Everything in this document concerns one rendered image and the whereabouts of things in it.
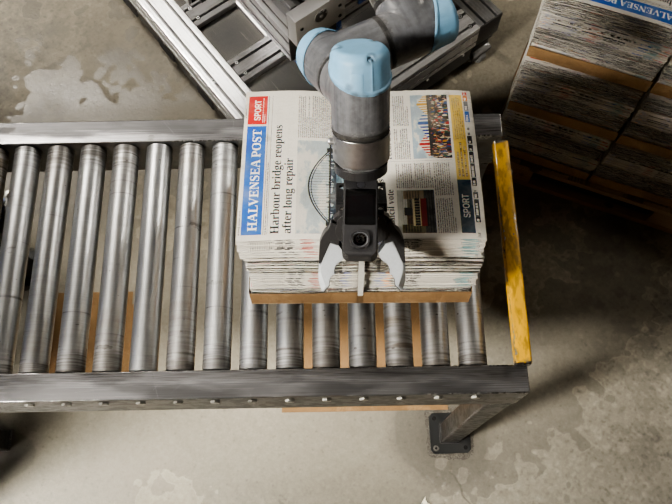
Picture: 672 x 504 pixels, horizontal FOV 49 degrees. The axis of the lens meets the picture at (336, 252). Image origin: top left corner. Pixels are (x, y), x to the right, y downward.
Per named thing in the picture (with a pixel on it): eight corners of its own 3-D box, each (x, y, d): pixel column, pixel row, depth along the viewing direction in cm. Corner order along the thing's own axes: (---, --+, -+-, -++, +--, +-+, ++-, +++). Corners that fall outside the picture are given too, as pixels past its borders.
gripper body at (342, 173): (387, 216, 109) (388, 142, 102) (389, 250, 102) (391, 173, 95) (335, 217, 110) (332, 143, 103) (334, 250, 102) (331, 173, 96)
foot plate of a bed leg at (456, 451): (471, 406, 206) (472, 405, 205) (476, 459, 201) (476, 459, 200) (423, 407, 206) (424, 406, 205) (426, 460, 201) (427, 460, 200)
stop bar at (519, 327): (508, 144, 144) (510, 139, 142) (532, 366, 129) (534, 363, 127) (491, 144, 144) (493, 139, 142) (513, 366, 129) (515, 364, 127)
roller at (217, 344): (239, 148, 150) (236, 135, 145) (232, 380, 133) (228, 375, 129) (215, 148, 150) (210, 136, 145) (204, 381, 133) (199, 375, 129)
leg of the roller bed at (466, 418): (459, 422, 204) (511, 375, 140) (460, 443, 202) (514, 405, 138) (438, 422, 204) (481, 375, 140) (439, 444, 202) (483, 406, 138)
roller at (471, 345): (465, 143, 150) (469, 131, 145) (485, 375, 133) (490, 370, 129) (440, 144, 150) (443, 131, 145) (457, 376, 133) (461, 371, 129)
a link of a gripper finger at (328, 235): (339, 265, 107) (366, 219, 103) (339, 272, 106) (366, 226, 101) (309, 253, 106) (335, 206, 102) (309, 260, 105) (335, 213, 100)
